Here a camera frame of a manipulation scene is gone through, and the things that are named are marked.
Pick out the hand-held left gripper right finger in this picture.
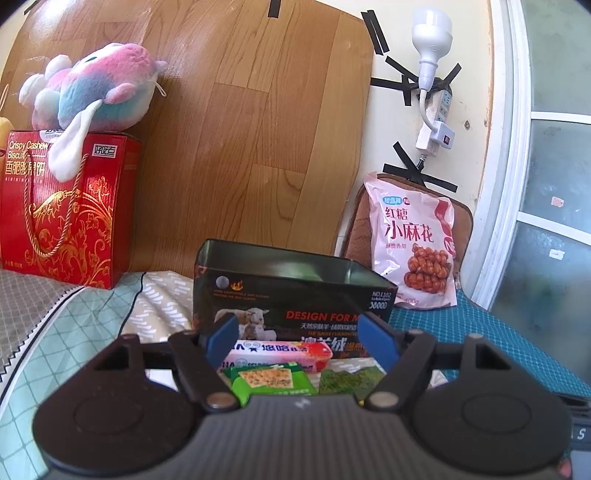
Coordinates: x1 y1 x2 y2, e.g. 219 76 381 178
358 312 509 409

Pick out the pink snack packet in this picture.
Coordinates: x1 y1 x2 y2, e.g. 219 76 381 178
224 339 334 373

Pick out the green cracker packet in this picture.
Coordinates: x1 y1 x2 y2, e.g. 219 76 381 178
222 362 319 408

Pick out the brown seat cushion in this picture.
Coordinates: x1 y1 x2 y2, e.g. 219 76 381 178
344 172 474 283

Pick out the wooden board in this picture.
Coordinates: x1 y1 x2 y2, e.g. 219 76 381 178
0 0 374 278

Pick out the beige patterned blanket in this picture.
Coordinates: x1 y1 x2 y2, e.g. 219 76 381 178
121 270 205 343

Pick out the mint checked quilt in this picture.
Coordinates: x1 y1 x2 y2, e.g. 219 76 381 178
0 272 148 480

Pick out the dark tin box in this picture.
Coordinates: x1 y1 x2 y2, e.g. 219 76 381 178
191 239 399 361

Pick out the white plug-in bulb lamp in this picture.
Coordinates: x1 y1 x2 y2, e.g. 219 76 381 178
412 7 456 154

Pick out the pink snack bag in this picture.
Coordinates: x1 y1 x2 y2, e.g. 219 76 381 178
364 172 459 311

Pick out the pink and blue plush toy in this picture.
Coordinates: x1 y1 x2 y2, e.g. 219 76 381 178
21 42 169 182

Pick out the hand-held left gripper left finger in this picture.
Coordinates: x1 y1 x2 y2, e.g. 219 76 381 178
90 318 243 413

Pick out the white power strip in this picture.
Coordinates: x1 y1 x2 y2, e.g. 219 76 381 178
427 86 453 125

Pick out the red gift box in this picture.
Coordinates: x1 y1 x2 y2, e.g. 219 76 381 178
0 130 143 291

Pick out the dark green seaweed packet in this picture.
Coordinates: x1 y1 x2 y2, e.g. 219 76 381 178
318 360 387 400

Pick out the grey striped blanket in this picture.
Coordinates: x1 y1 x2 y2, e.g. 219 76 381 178
0 270 86 384

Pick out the teal mat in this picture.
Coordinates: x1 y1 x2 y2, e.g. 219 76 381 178
388 288 591 398

